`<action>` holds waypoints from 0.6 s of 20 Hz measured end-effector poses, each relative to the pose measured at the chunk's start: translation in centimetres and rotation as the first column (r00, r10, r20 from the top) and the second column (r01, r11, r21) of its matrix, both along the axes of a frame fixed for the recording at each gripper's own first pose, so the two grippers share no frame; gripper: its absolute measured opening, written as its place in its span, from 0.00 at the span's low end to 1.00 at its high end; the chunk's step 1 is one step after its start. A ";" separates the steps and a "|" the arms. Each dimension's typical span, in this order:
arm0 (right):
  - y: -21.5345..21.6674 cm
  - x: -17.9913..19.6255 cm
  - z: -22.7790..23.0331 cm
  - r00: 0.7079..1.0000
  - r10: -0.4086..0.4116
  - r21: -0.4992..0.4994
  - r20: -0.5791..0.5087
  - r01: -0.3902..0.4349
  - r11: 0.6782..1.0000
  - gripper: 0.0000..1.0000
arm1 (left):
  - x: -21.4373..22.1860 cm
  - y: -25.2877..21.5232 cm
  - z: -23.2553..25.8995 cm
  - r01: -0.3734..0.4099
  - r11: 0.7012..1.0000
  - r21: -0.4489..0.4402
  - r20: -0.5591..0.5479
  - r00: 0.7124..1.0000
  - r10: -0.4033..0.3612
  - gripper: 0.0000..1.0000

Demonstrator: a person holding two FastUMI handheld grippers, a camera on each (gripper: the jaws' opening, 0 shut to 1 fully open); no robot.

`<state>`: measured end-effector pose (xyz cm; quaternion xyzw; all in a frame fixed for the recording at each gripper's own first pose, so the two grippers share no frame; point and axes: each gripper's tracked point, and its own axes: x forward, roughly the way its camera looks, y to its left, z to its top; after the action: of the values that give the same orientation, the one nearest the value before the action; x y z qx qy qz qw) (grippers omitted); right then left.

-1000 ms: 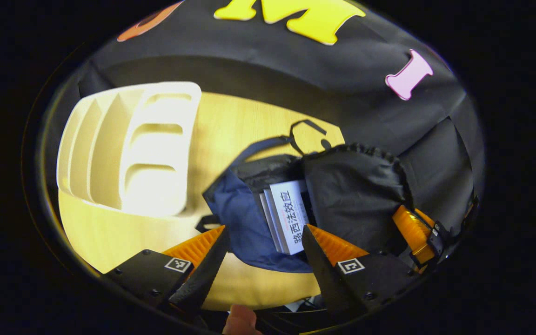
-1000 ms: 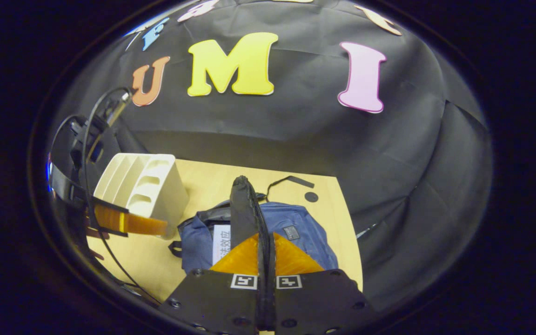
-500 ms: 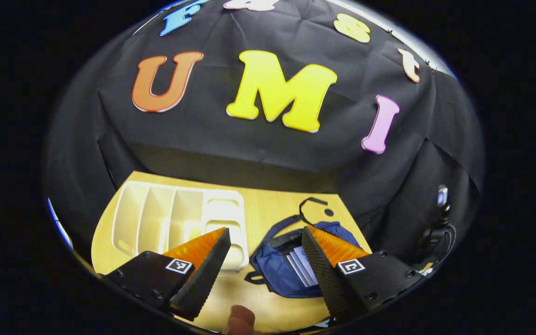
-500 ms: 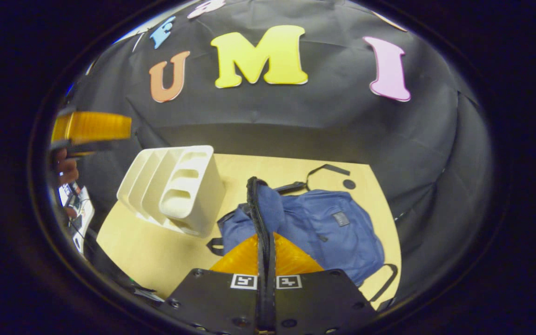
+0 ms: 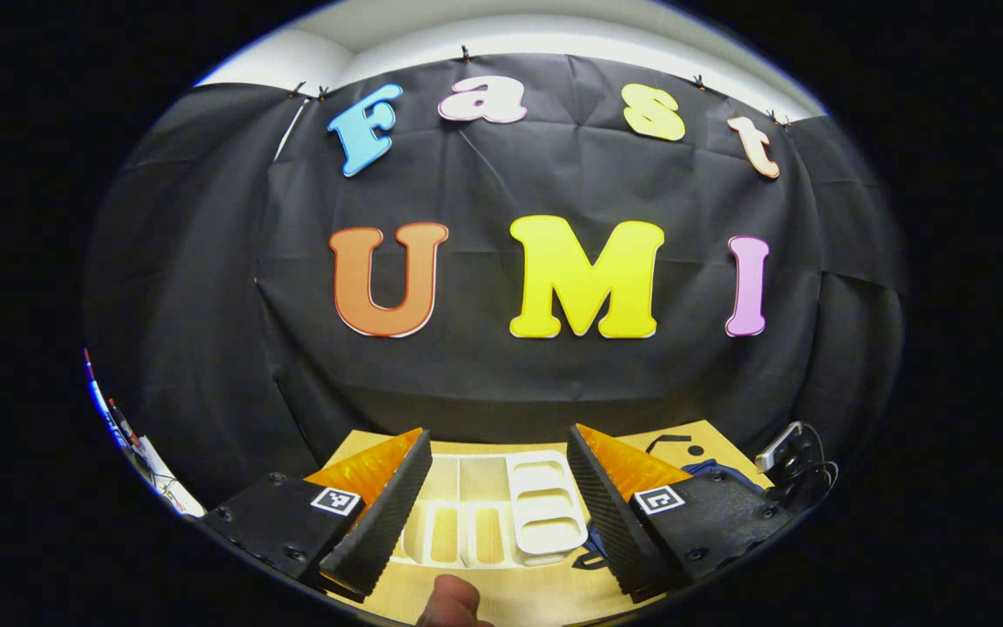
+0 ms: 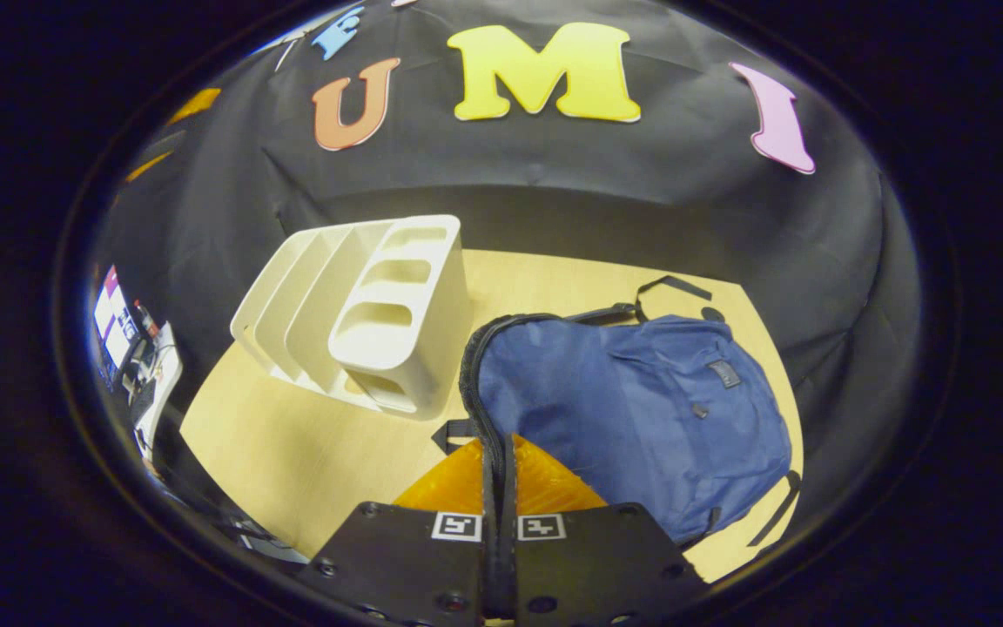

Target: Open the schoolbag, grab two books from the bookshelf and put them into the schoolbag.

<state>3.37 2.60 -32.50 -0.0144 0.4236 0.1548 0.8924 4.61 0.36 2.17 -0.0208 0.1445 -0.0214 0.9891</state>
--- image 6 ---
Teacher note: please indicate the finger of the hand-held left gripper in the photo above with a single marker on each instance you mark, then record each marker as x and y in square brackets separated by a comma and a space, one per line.
[195, 104]
[149, 165]

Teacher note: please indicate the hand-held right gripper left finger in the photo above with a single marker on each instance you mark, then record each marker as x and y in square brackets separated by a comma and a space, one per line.
[397, 566]

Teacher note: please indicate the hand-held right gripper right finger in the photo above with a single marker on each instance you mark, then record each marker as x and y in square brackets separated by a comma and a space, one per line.
[589, 562]

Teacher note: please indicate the navy blue schoolbag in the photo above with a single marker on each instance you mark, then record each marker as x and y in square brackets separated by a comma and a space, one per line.
[641, 409]

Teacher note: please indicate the white plastic bookshelf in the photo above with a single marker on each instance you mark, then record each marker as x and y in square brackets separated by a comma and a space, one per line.
[414, 348]

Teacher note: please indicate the computer monitor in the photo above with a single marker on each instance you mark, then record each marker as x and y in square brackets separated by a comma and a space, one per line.
[111, 318]

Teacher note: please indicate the white side desk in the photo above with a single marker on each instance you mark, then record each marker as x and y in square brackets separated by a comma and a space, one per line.
[166, 383]

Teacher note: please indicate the black backdrop cloth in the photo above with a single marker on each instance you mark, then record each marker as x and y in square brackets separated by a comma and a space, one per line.
[641, 200]

